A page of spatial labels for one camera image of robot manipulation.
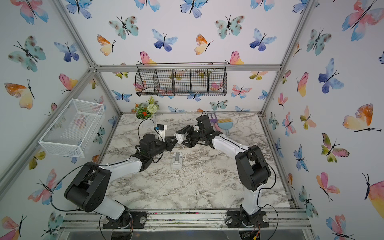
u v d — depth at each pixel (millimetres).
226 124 1136
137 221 741
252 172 485
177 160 923
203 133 710
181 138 831
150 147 684
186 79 981
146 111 1014
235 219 735
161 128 769
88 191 443
